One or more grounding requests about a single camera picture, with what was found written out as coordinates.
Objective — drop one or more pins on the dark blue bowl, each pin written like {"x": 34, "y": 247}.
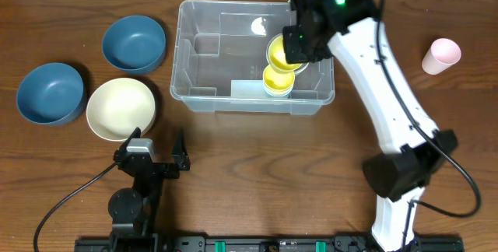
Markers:
{"x": 135, "y": 44}
{"x": 52, "y": 94}

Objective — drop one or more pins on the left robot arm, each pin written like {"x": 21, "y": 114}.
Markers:
{"x": 133, "y": 209}

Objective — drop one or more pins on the small grey bowl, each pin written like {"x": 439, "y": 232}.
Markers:
{"x": 301, "y": 69}

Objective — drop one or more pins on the yellow cup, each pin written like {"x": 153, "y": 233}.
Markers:
{"x": 277, "y": 55}
{"x": 276, "y": 80}

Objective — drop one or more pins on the clear plastic storage container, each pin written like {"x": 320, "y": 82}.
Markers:
{"x": 220, "y": 56}

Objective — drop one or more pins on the cream cup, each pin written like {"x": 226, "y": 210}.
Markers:
{"x": 277, "y": 91}

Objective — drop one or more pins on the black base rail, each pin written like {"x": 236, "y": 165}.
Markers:
{"x": 233, "y": 244}

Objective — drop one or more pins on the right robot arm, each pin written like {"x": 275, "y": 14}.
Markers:
{"x": 412, "y": 146}

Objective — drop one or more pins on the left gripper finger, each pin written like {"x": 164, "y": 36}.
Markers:
{"x": 180, "y": 154}
{"x": 120, "y": 153}

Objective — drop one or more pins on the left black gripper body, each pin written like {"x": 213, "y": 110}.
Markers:
{"x": 156, "y": 169}

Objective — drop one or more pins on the pink cup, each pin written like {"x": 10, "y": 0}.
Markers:
{"x": 443, "y": 53}

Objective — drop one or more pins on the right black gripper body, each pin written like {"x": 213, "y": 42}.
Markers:
{"x": 293, "y": 46}

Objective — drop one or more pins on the large cream bowl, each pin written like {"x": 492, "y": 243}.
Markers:
{"x": 118, "y": 107}

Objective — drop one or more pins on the light blue cup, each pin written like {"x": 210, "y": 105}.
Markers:
{"x": 282, "y": 95}

